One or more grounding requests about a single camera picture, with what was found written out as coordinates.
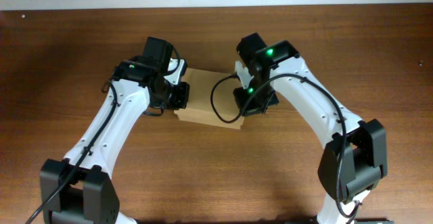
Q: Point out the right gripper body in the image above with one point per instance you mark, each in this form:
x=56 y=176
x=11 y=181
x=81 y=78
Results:
x=249 y=101

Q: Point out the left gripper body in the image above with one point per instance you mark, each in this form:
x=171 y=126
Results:
x=178 y=95

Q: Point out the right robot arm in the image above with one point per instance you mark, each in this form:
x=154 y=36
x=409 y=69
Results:
x=354 y=157

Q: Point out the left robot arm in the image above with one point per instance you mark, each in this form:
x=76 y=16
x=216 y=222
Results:
x=79 y=188

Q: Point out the brown cardboard box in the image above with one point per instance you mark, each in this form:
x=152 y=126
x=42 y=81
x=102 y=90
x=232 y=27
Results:
x=210 y=103

